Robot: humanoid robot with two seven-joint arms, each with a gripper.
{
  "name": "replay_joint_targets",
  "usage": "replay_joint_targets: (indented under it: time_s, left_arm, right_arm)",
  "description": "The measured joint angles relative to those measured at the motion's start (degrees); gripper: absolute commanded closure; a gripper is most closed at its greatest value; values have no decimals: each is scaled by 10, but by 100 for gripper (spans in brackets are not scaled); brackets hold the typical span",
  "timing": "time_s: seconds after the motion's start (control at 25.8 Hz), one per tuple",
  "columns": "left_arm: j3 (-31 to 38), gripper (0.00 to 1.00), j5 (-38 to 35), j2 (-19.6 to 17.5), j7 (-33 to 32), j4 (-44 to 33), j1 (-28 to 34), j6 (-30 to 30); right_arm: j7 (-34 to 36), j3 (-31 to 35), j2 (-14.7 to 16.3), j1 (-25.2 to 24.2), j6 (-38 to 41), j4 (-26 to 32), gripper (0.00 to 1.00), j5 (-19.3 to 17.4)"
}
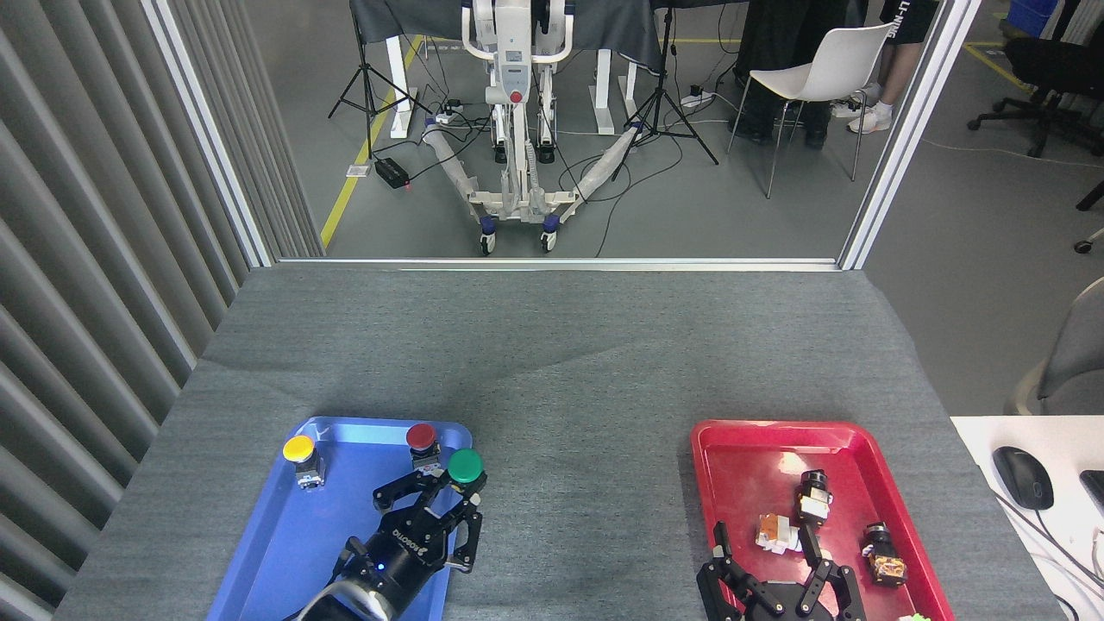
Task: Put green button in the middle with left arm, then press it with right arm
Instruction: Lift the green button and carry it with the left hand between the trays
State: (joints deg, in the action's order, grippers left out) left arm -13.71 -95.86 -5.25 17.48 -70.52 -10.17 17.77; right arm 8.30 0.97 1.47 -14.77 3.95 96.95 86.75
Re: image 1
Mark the black and orange switch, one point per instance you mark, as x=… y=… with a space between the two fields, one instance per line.
x=884 y=561

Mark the green push button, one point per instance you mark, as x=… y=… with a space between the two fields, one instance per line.
x=466 y=466

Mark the grey chair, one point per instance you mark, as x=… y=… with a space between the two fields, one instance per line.
x=1074 y=362

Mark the white stand on wheels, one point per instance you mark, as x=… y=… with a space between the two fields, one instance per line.
x=516 y=52

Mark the black chair base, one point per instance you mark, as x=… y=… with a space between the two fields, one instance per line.
x=1091 y=198

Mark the red push button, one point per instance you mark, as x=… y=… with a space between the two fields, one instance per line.
x=421 y=436

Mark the black knob switch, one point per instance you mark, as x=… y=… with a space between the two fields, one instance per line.
x=812 y=500

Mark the white side table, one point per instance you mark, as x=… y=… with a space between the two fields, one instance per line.
x=1044 y=552

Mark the silver post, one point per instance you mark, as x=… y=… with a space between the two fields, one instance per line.
x=207 y=129
x=906 y=129

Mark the black office chair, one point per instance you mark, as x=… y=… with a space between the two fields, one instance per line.
x=1052 y=65

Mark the white power strip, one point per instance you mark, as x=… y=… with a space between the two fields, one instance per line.
x=697 y=98

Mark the silver rail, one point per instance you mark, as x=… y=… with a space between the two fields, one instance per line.
x=561 y=262

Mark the blue plastic tray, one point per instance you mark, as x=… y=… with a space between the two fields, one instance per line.
x=285 y=535

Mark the black keyboard corner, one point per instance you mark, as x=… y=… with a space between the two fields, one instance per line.
x=1094 y=487

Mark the blue crate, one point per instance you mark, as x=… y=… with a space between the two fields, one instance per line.
x=1031 y=17

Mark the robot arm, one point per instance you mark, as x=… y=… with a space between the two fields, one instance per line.
x=345 y=605

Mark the black tripod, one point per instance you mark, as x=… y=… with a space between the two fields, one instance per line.
x=369 y=86
x=662 y=103

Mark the black computer mouse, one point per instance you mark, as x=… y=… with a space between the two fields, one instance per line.
x=1023 y=477

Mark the yellow push button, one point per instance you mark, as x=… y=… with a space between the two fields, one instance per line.
x=299 y=448

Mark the orange and white switch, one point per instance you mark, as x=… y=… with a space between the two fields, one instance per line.
x=774 y=531

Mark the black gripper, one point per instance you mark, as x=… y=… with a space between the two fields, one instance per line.
x=787 y=605
x=405 y=552

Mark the red plastic tray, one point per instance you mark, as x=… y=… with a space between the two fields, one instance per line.
x=759 y=470

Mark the white chair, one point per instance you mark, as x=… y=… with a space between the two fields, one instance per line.
x=832 y=60

